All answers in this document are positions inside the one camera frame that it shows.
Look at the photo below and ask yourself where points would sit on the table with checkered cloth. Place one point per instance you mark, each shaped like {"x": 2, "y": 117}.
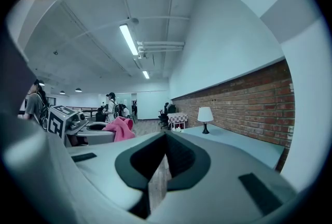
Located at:
{"x": 177, "y": 117}

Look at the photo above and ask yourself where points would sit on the black office chair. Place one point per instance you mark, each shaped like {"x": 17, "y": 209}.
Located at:
{"x": 164, "y": 114}

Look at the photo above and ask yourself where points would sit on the black backpack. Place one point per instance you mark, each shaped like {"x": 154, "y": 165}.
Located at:
{"x": 119, "y": 110}

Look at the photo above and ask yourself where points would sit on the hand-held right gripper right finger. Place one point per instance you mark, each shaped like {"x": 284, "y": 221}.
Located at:
{"x": 223, "y": 192}

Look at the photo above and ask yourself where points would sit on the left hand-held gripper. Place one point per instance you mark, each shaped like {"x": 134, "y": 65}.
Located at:
{"x": 57, "y": 120}

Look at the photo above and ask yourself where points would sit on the white table lamp black base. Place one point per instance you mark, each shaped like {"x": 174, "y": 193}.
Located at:
{"x": 205, "y": 115}

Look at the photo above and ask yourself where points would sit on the long ceiling light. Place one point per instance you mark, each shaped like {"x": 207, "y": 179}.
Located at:
{"x": 129, "y": 39}
{"x": 146, "y": 74}

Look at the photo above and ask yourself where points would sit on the white ceiling pipes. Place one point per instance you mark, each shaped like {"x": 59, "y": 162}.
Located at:
{"x": 160, "y": 46}

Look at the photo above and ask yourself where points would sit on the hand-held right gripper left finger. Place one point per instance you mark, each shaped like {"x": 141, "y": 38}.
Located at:
{"x": 109, "y": 166}

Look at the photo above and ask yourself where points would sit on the pink cloth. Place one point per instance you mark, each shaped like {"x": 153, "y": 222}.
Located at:
{"x": 122, "y": 129}

